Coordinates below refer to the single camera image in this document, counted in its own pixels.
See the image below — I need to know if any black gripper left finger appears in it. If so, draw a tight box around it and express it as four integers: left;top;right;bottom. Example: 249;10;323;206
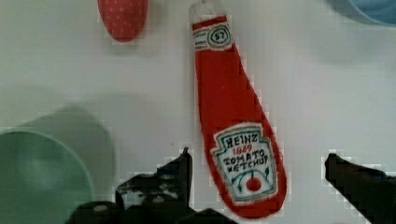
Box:
65;148;237;224

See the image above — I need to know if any green mug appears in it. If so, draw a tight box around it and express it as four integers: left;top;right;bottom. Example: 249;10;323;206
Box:
0;106;115;224

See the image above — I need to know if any red felt strawberry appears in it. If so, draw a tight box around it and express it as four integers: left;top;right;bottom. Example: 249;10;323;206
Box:
97;0;149;43

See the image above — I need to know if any blue bowl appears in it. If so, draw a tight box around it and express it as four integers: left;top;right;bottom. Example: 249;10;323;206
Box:
328;0;396;26

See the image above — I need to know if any red felt ketchup bottle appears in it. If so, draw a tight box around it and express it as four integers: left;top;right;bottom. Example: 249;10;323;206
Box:
189;0;287;219

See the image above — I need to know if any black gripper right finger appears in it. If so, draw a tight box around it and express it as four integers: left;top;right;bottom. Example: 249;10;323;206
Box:
324;153;396;224

